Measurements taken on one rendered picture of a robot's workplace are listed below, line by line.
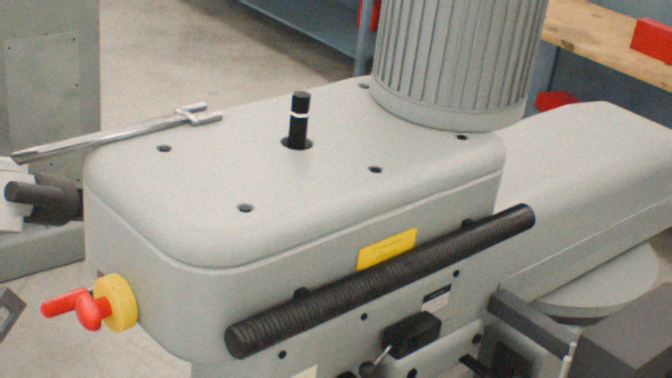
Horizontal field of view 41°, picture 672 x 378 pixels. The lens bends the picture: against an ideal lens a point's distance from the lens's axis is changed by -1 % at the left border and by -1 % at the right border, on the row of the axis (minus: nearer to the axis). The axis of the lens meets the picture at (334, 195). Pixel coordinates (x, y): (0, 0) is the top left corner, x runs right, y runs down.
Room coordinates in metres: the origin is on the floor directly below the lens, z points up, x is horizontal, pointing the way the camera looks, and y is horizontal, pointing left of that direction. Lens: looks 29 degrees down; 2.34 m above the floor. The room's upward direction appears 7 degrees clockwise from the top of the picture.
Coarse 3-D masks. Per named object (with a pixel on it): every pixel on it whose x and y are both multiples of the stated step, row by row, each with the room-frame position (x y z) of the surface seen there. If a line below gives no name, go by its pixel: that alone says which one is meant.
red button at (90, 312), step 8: (80, 296) 0.73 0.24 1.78; (88, 296) 0.73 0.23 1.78; (104, 296) 0.74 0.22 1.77; (80, 304) 0.72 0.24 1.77; (88, 304) 0.72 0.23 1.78; (96, 304) 0.72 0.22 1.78; (104, 304) 0.73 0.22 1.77; (80, 312) 0.72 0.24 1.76; (88, 312) 0.71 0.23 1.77; (96, 312) 0.71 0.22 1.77; (104, 312) 0.73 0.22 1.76; (112, 312) 0.73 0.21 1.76; (80, 320) 0.72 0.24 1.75; (88, 320) 0.71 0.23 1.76; (96, 320) 0.71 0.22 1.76; (88, 328) 0.71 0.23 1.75; (96, 328) 0.71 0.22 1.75
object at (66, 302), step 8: (80, 288) 0.83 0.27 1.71; (56, 296) 0.81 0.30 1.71; (64, 296) 0.81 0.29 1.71; (72, 296) 0.81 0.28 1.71; (48, 304) 0.79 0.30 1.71; (56, 304) 0.80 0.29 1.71; (64, 304) 0.80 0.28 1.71; (72, 304) 0.81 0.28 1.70; (48, 312) 0.79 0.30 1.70; (56, 312) 0.79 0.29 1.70; (64, 312) 0.80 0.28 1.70
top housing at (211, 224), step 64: (192, 128) 0.91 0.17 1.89; (256, 128) 0.93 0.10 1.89; (320, 128) 0.95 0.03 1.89; (384, 128) 0.97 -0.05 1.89; (128, 192) 0.76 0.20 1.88; (192, 192) 0.77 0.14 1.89; (256, 192) 0.78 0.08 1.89; (320, 192) 0.80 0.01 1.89; (384, 192) 0.83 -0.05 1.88; (448, 192) 0.90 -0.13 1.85; (128, 256) 0.75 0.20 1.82; (192, 256) 0.69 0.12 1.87; (256, 256) 0.71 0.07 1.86; (320, 256) 0.77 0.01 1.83; (384, 256) 0.84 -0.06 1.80; (192, 320) 0.69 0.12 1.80
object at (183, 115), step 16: (176, 112) 0.93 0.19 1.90; (192, 112) 0.95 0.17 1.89; (128, 128) 0.88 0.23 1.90; (144, 128) 0.88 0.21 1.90; (160, 128) 0.89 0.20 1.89; (48, 144) 0.82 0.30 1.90; (64, 144) 0.82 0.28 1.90; (80, 144) 0.83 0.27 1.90; (96, 144) 0.84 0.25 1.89; (16, 160) 0.78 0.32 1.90; (32, 160) 0.79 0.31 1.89
